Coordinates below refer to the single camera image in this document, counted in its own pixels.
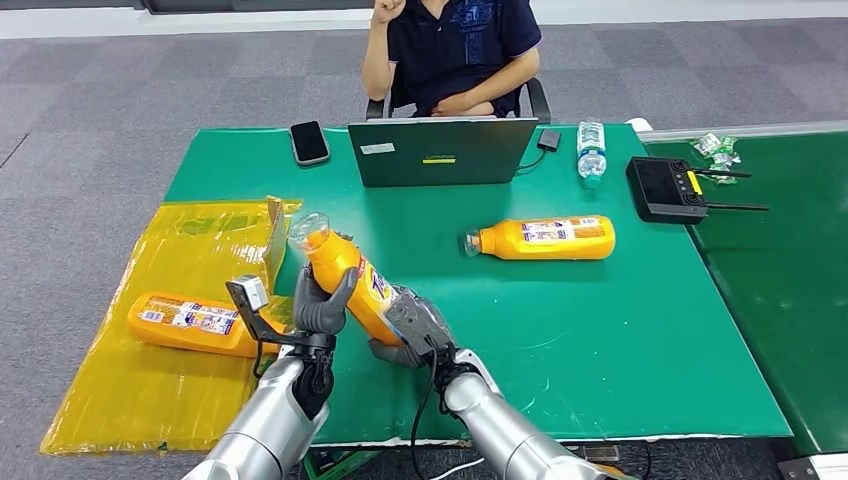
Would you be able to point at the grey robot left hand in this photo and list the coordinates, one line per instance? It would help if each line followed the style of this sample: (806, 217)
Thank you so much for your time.
(319, 310)

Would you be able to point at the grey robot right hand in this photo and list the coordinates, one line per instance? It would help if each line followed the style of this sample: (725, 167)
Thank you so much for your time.
(417, 324)

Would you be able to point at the orange detergent bottle torn label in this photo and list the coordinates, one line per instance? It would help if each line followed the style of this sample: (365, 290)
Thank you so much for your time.
(348, 275)

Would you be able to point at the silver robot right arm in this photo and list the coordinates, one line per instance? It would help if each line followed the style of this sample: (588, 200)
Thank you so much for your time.
(510, 437)

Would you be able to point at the person's left forearm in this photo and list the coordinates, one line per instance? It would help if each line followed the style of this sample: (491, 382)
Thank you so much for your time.
(490, 83)

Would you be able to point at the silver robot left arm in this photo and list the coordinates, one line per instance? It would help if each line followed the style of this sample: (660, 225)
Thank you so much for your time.
(265, 424)

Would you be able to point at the person's right forearm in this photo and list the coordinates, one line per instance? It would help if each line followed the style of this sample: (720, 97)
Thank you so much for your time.
(378, 63)

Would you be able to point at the orange detergent bottle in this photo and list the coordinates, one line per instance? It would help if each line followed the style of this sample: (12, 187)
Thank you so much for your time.
(192, 323)
(550, 238)

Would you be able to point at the clear plastic water bottle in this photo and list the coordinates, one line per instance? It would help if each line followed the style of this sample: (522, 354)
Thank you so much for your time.
(591, 149)

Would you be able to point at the brown cardboard piece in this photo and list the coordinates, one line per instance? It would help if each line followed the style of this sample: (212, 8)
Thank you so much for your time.
(276, 235)

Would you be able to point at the green table leg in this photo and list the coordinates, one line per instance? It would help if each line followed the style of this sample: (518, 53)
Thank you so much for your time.
(338, 465)

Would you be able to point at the black smartphone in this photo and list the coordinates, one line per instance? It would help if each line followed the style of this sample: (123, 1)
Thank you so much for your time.
(309, 142)

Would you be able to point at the yellow plastic sheet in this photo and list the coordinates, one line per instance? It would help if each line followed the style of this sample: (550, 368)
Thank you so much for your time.
(172, 397)

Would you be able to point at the dark grey laptop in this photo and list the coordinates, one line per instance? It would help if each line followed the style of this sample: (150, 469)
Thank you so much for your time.
(440, 154)

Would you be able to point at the small black adapter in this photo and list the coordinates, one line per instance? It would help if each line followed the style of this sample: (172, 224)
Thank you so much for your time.
(548, 140)

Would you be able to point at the black office chair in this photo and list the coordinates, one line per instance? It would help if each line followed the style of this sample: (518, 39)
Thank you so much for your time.
(538, 99)

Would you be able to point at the black remote controller with antennas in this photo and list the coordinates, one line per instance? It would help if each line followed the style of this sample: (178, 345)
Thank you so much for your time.
(662, 190)

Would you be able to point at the person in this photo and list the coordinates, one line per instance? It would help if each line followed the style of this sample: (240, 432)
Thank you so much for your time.
(457, 46)

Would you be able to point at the small white object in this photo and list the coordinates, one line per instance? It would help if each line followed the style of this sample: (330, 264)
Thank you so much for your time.
(638, 124)

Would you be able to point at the green candy wrappers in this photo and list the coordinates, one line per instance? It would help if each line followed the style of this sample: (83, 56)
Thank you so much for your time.
(717, 152)

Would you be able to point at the grey metal corner plate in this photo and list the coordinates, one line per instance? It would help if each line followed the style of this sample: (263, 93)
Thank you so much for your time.
(811, 468)

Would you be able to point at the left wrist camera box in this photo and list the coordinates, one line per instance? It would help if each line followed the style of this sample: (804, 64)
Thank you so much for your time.
(250, 295)

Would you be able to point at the grey metal bracket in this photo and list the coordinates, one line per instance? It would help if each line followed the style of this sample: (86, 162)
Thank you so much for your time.
(600, 453)

